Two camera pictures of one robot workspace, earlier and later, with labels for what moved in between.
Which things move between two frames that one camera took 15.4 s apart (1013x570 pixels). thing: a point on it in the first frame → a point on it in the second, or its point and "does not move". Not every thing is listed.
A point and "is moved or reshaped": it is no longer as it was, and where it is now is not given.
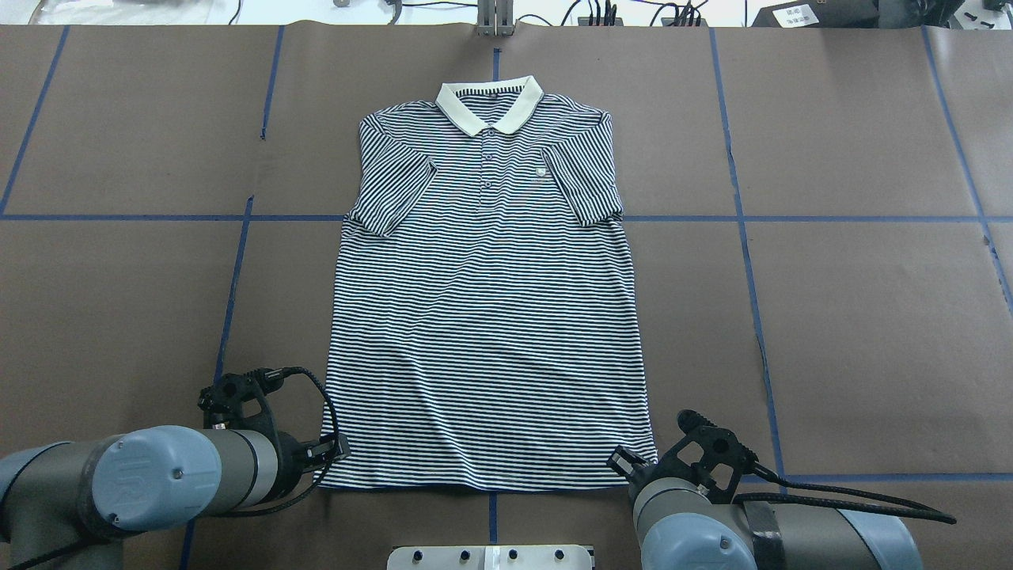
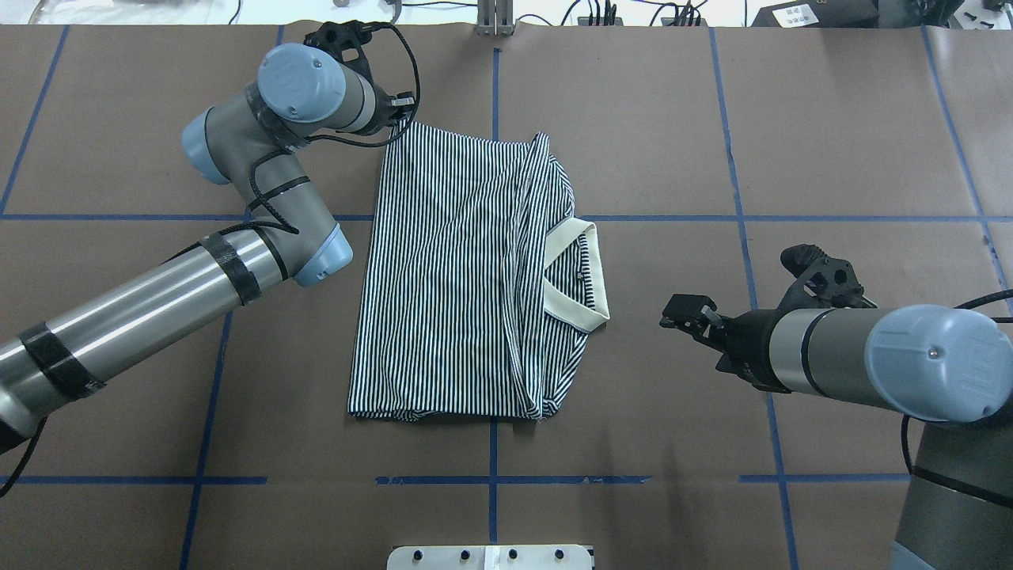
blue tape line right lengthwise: x=779 y=465 does not move
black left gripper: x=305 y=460 → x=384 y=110
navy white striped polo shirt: x=485 y=334 is moved or reshaped
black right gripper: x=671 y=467 → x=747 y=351
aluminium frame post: x=495 y=18 does not move
